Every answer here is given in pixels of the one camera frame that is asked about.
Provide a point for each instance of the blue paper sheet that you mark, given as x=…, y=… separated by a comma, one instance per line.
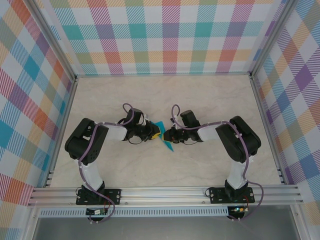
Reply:
x=170, y=147

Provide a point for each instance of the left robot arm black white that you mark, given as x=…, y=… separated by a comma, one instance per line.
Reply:
x=85, y=142

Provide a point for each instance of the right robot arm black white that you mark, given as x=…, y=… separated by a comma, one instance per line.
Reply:
x=240, y=140

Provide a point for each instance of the grey metal sheet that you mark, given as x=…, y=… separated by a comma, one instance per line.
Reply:
x=162, y=228

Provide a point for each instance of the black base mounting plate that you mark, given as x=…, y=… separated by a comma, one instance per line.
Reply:
x=112, y=196
x=215, y=197

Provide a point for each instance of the small circuit board green light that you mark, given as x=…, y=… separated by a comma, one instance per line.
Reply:
x=238, y=209

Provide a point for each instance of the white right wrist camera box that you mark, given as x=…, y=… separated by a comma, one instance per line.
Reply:
x=174, y=122

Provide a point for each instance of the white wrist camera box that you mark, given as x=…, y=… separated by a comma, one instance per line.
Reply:
x=146, y=118
x=174, y=122

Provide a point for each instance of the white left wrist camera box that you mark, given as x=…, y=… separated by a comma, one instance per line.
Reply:
x=146, y=118

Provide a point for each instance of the thin aluminium wall rail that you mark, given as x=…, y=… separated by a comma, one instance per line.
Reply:
x=162, y=74

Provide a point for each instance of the aluminium mounting rail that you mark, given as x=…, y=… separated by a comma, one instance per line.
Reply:
x=162, y=196

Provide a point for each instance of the aluminium table edge rail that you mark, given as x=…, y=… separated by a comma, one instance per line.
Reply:
x=67, y=112
x=263, y=112

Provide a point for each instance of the aluminium frame post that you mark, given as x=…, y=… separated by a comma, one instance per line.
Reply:
x=57, y=40
x=270, y=37

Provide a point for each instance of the short aluminium frame leg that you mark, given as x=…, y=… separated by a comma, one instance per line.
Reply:
x=300, y=225
x=30, y=225

